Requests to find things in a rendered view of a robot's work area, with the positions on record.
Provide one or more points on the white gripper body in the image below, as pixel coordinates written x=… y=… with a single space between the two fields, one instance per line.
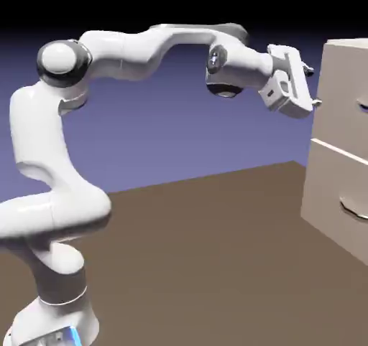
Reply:
x=297 y=87

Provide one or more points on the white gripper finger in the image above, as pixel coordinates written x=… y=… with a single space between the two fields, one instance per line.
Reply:
x=317 y=102
x=309 y=69

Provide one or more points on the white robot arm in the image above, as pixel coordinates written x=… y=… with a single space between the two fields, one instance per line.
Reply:
x=37 y=139

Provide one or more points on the beige painted cabinet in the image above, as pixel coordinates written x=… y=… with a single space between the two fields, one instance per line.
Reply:
x=330 y=179

